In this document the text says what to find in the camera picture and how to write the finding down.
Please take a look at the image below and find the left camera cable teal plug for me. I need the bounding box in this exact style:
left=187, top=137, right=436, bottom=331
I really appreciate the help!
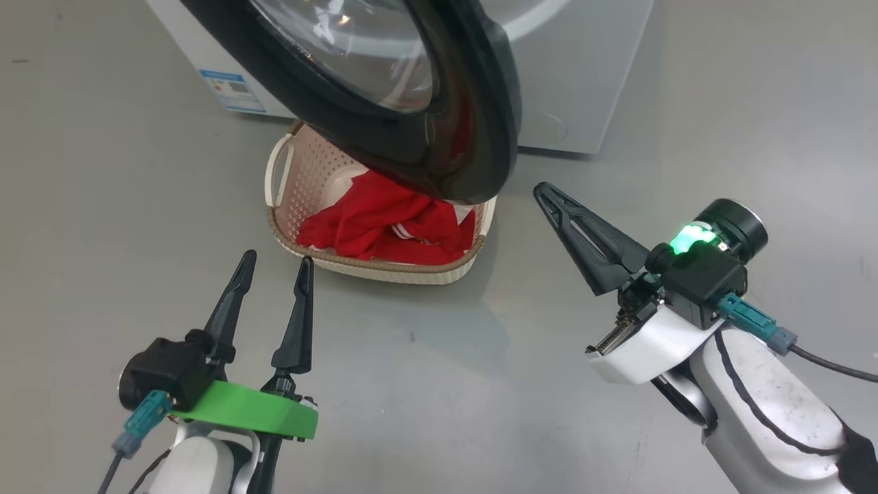
left=96, top=390, right=174, bottom=494

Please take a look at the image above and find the right camera cable teal plug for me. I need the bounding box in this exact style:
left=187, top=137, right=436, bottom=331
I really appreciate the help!
left=717, top=294, right=878, bottom=384

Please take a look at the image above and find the blue energy label sticker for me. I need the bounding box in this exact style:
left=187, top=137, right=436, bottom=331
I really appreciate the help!
left=199, top=69, right=267, bottom=115

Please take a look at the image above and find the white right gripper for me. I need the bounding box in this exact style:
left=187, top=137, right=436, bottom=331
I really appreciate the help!
left=534, top=182, right=721, bottom=385

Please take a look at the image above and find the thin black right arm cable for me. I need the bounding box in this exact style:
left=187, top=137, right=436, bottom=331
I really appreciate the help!
left=713, top=331, right=848, bottom=457

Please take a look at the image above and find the camera cable teal plug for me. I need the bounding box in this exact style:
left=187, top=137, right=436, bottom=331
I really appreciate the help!
left=96, top=390, right=174, bottom=494
left=717, top=294, right=878, bottom=384

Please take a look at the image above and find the cream perforated basket brown rim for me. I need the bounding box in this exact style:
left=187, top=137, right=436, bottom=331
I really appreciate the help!
left=265, top=122, right=497, bottom=285

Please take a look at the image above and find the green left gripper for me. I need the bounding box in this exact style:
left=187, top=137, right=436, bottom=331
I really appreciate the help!
left=171, top=250, right=320, bottom=441

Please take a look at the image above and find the white front-load washing machine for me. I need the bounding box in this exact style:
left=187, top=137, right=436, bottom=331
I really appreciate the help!
left=146, top=0, right=654, bottom=155

